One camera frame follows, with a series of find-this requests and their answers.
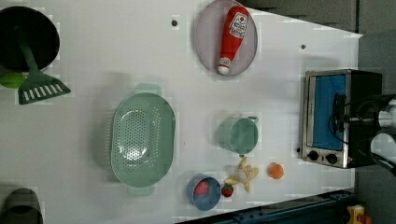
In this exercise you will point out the green metal cup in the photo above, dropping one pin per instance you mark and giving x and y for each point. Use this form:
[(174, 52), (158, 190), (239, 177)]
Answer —
[(239, 135)]

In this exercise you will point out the black silver toaster oven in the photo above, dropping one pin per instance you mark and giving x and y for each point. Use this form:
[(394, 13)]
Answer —
[(324, 137)]

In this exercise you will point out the peeled banana toy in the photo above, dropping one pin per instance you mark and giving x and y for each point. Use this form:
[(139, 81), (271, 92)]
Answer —
[(243, 174)]

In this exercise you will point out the blue small bowl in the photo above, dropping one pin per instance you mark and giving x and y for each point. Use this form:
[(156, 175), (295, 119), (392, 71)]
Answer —
[(204, 202)]

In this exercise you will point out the dark grey cylinder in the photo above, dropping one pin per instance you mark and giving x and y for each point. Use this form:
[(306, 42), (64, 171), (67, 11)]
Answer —
[(21, 206)]

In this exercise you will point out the grey round plate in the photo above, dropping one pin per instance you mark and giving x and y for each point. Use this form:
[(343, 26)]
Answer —
[(208, 34)]

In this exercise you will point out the lime green round object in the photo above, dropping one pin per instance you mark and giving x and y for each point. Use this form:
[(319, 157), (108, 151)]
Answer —
[(12, 80)]

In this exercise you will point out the green oval colander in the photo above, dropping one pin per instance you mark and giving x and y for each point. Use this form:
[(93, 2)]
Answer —
[(143, 139)]

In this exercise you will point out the red strawberry toy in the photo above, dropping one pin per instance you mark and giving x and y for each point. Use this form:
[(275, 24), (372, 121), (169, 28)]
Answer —
[(227, 190)]

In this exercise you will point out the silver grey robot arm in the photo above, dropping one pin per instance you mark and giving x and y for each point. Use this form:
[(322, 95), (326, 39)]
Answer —
[(372, 128)]

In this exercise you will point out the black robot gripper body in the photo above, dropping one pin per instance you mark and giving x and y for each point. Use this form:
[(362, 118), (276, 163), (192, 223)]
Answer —
[(360, 119)]

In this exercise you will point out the pink strawberry toy in bowl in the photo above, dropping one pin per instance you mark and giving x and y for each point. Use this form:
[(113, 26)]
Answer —
[(201, 188)]

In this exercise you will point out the yellow red emergency button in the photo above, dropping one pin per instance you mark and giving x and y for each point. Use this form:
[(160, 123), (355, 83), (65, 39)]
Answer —
[(358, 216)]

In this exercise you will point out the blue metal table frame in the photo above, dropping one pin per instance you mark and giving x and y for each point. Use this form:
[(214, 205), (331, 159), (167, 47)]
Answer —
[(325, 208)]

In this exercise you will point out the black round pot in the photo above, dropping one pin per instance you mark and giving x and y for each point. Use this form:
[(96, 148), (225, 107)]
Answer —
[(38, 30)]

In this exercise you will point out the orange fruit toy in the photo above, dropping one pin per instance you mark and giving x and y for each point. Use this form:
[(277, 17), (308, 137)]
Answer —
[(275, 171)]

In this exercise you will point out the red plush ketchup bottle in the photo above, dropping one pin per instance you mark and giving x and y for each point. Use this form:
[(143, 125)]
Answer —
[(233, 33)]

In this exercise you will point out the dark green slotted spatula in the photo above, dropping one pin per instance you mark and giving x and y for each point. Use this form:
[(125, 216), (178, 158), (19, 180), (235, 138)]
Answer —
[(38, 86)]

